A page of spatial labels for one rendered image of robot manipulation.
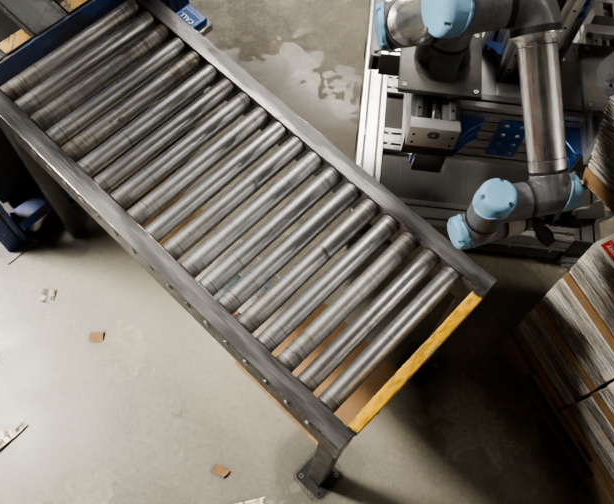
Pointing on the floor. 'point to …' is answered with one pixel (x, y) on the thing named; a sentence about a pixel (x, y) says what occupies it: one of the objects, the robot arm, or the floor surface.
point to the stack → (592, 362)
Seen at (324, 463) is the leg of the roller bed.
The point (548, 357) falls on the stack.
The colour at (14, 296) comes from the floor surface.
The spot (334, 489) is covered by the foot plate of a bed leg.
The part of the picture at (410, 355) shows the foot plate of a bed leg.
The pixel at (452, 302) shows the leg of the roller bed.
